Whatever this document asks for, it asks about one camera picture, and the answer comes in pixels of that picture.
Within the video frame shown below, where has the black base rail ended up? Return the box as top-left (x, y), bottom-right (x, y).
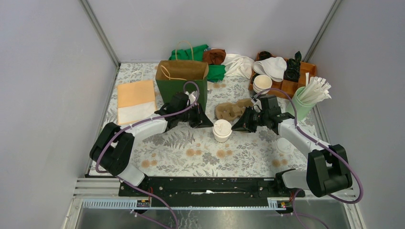
top-left (118, 177), bottom-right (297, 208)

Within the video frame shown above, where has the green straw holder cup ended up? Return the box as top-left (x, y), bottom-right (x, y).
top-left (285, 87), bottom-right (315, 121)

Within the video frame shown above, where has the green paper bag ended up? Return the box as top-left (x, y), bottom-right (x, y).
top-left (155, 41), bottom-right (209, 110)

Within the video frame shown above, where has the single white paper cup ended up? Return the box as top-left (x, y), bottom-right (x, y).
top-left (213, 130), bottom-right (232, 143)

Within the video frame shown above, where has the floral table mat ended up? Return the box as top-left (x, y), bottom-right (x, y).
top-left (103, 63), bottom-right (307, 177)

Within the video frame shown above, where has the brown cloth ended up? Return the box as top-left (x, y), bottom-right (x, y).
top-left (202, 49), bottom-right (226, 65)

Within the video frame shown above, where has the stack of paper cups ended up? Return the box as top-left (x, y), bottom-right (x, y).
top-left (253, 75), bottom-right (273, 94)

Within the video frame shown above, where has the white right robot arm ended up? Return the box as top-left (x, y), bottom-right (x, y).
top-left (232, 95), bottom-right (352, 197)

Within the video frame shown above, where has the black crumpled bag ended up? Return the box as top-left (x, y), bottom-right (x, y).
top-left (284, 51), bottom-right (302, 83)

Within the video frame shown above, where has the white folded towel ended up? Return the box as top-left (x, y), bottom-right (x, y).
top-left (253, 57), bottom-right (287, 82)

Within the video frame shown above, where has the wooden compartment tray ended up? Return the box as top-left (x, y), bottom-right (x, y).
top-left (248, 51), bottom-right (318, 99)

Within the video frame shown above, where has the white paper straws bundle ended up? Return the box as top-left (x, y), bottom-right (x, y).
top-left (298, 76), bottom-right (331, 104)

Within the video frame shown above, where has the green cloth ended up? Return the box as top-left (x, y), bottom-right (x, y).
top-left (169, 44), bottom-right (225, 83)

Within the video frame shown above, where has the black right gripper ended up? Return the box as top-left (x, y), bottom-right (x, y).
top-left (231, 106), bottom-right (268, 134)

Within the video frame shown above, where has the white cloth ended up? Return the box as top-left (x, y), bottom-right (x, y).
top-left (222, 53), bottom-right (255, 79)

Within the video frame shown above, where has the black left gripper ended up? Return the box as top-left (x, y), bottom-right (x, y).
top-left (178, 103), bottom-right (213, 128)

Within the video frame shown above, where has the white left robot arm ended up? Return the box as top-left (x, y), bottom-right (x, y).
top-left (89, 92), bottom-right (213, 196)

